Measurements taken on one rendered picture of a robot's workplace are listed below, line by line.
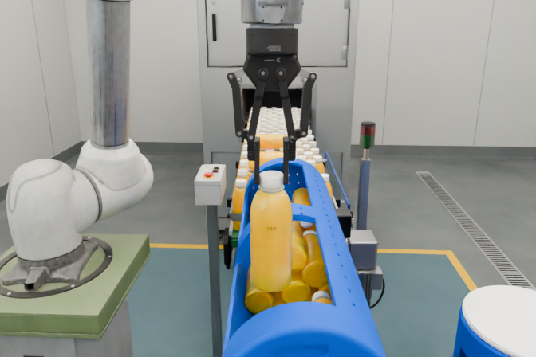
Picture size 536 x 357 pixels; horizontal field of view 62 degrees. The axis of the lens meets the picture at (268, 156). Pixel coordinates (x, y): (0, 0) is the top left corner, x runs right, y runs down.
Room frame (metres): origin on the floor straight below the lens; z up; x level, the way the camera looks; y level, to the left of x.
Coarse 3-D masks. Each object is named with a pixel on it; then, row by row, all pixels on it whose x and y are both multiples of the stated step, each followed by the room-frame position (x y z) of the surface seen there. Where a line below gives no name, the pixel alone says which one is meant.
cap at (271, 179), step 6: (264, 174) 0.67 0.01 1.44; (270, 174) 0.67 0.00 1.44; (276, 174) 0.67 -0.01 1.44; (282, 174) 0.67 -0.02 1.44; (264, 180) 0.65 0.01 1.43; (270, 180) 0.65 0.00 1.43; (276, 180) 0.65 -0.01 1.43; (282, 180) 0.66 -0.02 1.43; (264, 186) 0.65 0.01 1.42; (270, 186) 0.65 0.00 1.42; (276, 186) 0.65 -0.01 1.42
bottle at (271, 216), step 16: (256, 192) 0.67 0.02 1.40; (272, 192) 0.65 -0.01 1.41; (256, 208) 0.65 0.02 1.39; (272, 208) 0.64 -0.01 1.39; (288, 208) 0.65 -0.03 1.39; (256, 224) 0.64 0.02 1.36; (272, 224) 0.63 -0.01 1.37; (288, 224) 0.64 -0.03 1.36; (256, 240) 0.64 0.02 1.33; (272, 240) 0.63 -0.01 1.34; (288, 240) 0.64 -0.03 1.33; (256, 256) 0.64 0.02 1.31; (272, 256) 0.63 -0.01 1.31; (288, 256) 0.65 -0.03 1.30; (256, 272) 0.64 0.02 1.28; (272, 272) 0.63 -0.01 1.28; (288, 272) 0.65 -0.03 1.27; (272, 288) 0.63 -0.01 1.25
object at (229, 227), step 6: (228, 222) 1.63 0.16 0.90; (228, 228) 1.58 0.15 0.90; (228, 234) 1.54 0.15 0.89; (228, 240) 1.53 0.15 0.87; (228, 246) 1.52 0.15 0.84; (228, 252) 1.52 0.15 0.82; (234, 252) 1.74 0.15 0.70; (228, 258) 1.51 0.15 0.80; (234, 258) 1.69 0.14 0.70; (228, 264) 1.51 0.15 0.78; (234, 264) 1.64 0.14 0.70
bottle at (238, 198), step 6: (240, 186) 1.56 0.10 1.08; (234, 192) 1.56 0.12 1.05; (240, 192) 1.55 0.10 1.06; (234, 198) 1.55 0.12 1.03; (240, 198) 1.54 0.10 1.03; (234, 204) 1.55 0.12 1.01; (240, 204) 1.54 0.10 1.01; (234, 210) 1.55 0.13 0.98; (240, 210) 1.54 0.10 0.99; (234, 222) 1.55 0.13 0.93; (240, 222) 1.54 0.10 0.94; (234, 228) 1.55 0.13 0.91
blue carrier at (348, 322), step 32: (288, 192) 1.42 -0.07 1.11; (320, 192) 1.17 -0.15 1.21; (320, 224) 0.93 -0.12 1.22; (352, 288) 0.71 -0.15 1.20; (256, 320) 0.61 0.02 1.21; (288, 320) 0.58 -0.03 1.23; (320, 320) 0.57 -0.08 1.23; (352, 320) 0.60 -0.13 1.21; (224, 352) 0.61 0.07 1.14; (256, 352) 0.56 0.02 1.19; (288, 352) 0.56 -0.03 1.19; (320, 352) 0.56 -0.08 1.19; (352, 352) 0.56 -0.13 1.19; (384, 352) 0.61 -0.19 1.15
